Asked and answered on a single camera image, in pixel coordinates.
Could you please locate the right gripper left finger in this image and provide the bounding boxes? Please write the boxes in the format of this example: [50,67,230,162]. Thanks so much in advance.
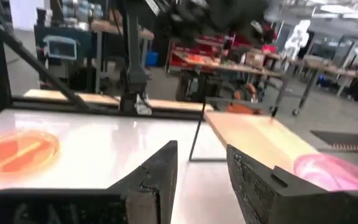
[109,140,178,224]

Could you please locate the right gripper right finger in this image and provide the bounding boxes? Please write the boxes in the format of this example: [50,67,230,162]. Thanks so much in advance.
[227,144,326,224]

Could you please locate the pink translucent plate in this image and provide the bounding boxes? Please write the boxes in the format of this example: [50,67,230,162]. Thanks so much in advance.
[293,154,358,191]

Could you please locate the long wooden board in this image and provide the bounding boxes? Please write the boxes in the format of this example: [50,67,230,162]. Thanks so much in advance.
[23,89,214,112]

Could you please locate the orange machine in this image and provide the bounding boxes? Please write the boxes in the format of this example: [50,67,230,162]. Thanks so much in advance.
[225,83,260,115]

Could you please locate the black perforated metal panel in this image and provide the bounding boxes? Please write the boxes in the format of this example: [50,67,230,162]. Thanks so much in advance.
[310,129,358,153]

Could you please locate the blue bin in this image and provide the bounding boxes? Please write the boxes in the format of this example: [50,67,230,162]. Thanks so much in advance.
[145,51,159,67]

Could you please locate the cluttered wooden workbench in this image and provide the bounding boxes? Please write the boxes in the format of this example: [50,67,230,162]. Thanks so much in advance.
[172,51,282,103]

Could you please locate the cardboard box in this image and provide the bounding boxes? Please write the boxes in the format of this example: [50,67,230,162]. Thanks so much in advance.
[246,51,265,68]

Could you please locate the wooden workbench metal legs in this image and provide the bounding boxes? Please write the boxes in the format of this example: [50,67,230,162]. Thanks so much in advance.
[303,55,358,97]

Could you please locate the orange translucent plate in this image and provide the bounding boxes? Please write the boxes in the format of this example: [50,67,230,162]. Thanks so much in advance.
[0,129,60,174]

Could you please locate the white humanoid robot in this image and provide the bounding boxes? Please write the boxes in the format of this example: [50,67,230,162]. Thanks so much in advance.
[283,20,311,60]

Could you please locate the white framed monitor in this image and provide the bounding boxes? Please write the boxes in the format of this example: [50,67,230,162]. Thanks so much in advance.
[44,35,78,60]

